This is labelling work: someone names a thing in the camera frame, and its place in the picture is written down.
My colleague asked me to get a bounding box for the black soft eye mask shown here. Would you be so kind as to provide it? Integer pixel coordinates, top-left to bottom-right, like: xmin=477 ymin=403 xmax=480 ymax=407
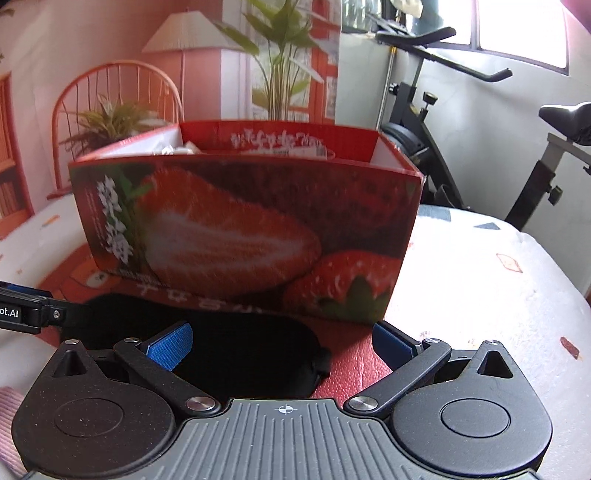
xmin=60 ymin=294 xmax=331 ymax=402

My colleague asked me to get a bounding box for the pink knitted cloth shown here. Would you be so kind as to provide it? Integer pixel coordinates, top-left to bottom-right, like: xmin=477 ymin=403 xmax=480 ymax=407
xmin=0 ymin=386 xmax=26 ymax=478

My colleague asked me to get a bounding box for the printed living room backdrop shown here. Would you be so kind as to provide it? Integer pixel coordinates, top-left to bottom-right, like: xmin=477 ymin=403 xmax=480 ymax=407
xmin=1 ymin=1 xmax=342 ymax=235

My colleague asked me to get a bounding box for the white patterned table cloth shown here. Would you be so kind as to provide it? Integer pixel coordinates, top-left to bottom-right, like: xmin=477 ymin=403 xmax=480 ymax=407
xmin=1 ymin=195 xmax=590 ymax=479

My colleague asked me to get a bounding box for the red strawberry cardboard box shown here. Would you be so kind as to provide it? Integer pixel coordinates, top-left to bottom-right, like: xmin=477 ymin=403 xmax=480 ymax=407
xmin=68 ymin=120 xmax=425 ymax=323

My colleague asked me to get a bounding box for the black exercise bike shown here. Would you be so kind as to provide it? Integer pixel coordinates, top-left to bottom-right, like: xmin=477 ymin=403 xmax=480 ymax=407
xmin=375 ymin=26 xmax=591 ymax=232

